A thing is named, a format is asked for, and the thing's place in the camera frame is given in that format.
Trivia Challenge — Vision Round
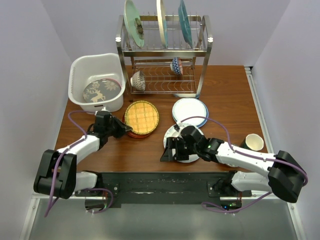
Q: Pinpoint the red-orange plate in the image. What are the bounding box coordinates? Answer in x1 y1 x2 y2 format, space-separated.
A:
121 113 154 139

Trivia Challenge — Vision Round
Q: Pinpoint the dark green cup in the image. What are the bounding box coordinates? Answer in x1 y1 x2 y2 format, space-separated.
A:
240 133 264 151

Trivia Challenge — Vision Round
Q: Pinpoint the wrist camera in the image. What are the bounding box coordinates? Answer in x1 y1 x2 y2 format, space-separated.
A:
101 106 110 112
173 123 180 131

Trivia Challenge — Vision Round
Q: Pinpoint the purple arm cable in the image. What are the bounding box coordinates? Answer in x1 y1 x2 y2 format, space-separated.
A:
44 110 115 218
174 116 309 214

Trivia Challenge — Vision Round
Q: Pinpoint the stainless steel dish rack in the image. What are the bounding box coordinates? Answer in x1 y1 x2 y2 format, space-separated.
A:
115 15 214 98

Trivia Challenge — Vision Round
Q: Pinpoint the white scalloped plate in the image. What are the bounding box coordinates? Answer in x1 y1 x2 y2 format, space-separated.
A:
163 122 200 163

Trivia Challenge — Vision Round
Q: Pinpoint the pink plate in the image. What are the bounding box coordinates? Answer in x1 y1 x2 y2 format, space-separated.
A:
104 78 121 91

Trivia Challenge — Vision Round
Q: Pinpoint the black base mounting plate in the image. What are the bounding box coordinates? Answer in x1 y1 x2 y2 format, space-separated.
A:
75 171 252 208

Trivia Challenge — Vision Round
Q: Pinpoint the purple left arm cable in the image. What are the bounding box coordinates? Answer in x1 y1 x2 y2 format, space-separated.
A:
44 110 115 218

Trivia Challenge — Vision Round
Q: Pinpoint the white plastic bin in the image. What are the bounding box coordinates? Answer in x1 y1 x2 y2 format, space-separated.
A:
68 53 126 112

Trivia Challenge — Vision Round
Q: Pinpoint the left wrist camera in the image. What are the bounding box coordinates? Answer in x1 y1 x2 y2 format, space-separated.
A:
101 106 110 112

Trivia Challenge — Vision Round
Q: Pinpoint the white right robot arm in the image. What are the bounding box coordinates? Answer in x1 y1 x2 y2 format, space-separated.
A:
160 124 307 203

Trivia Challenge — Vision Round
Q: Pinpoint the teal plate in rack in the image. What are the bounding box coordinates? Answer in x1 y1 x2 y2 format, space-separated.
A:
178 0 193 49

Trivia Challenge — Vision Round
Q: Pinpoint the grey reindeer snowflake plate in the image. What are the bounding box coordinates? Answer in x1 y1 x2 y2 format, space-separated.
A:
83 78 121 103

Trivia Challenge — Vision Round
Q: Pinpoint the aluminium frame rail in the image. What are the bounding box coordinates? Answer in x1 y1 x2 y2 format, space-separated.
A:
244 66 307 240

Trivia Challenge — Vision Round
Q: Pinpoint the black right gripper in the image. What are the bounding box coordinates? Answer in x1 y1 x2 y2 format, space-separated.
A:
160 136 199 162

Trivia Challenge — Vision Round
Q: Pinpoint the blue zigzag patterned bowl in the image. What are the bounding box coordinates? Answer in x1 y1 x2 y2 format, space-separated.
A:
170 57 183 76

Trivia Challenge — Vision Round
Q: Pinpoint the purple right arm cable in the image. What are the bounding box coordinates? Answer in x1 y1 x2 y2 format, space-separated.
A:
174 116 309 214

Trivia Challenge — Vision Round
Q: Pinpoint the grey patterned bowl in rack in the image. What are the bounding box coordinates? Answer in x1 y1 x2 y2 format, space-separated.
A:
130 70 146 91

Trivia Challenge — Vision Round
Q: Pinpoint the white plate on blue plate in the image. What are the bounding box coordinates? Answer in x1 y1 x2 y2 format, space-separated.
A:
172 98 209 128

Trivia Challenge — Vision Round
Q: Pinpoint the cream rimmed plate in rack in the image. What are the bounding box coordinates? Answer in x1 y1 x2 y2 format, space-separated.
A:
156 0 168 49

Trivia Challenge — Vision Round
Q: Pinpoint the light green plate in rack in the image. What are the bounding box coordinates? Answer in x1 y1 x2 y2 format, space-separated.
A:
123 0 145 49

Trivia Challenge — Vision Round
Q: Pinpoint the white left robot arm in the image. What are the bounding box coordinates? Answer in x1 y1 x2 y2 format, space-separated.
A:
33 110 133 199

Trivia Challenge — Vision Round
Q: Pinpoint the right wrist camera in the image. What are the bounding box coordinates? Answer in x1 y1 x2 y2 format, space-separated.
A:
173 123 180 131

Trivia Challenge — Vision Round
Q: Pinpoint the floral patterned small bowl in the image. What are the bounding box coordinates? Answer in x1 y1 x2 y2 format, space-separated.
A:
223 163 238 168

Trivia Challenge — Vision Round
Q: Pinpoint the yellow woven pattern plate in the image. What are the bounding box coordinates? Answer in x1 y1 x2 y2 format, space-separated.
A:
124 100 160 135

